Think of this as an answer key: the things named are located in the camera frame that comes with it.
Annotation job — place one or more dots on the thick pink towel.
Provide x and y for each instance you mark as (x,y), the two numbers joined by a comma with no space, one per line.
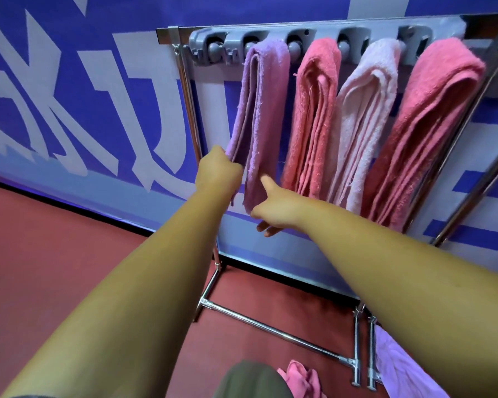
(427,128)

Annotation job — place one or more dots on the purple towel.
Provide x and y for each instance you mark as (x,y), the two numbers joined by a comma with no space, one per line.
(265,116)

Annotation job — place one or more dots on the pale pink towel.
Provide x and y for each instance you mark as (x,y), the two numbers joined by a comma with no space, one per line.
(365,120)

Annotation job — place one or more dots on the coral pink towel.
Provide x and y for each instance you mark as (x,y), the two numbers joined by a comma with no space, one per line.
(315,120)

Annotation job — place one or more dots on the light purple cloth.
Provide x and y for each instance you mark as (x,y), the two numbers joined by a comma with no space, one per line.
(398,368)

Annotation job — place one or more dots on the person's olive trouser leg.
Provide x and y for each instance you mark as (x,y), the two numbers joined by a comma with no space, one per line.
(253,381)

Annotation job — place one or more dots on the person's left forearm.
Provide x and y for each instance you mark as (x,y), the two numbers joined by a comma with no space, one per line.
(137,302)

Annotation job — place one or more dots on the chrome towel rack frame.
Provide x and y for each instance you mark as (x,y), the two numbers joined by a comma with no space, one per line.
(187,99)

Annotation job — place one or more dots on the person's left hand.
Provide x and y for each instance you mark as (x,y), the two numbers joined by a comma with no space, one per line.
(216,174)

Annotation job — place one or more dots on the person's left fingers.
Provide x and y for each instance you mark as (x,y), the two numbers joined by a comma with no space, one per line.
(232,165)

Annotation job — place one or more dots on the grey clip holder rail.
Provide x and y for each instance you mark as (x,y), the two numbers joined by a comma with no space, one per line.
(232,39)

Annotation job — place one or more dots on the crumpled pink cloth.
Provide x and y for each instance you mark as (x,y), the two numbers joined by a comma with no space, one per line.
(301,379)

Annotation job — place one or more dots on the person's right forearm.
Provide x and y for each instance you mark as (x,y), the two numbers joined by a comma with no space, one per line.
(415,281)

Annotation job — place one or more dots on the person's right hand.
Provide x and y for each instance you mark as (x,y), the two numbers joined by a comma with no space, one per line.
(282,209)

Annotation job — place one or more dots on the person's right thumb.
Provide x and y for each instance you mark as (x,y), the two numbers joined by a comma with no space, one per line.
(269,184)

